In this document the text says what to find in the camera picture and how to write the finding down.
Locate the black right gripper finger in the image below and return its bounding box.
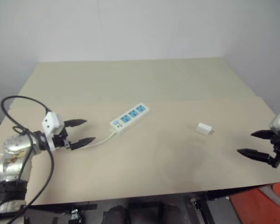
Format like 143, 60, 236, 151
250, 129, 275, 140
237, 148, 271, 164

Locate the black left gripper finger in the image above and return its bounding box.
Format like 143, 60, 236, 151
70, 137, 97, 151
64, 119, 88, 128

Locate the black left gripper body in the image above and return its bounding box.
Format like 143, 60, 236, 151
52, 127, 72, 150

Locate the white power strip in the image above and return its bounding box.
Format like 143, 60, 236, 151
110, 104, 152, 136

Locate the white plug adapter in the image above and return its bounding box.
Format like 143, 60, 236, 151
195, 122, 216, 136

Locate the red floor object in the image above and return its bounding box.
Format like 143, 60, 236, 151
229, 178, 280, 224

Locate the dark rounded shape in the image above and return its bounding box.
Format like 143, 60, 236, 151
102, 204, 129, 224

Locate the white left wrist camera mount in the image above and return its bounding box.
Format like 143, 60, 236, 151
42, 112, 64, 150

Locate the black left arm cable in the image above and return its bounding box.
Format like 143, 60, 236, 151
0, 96, 55, 224

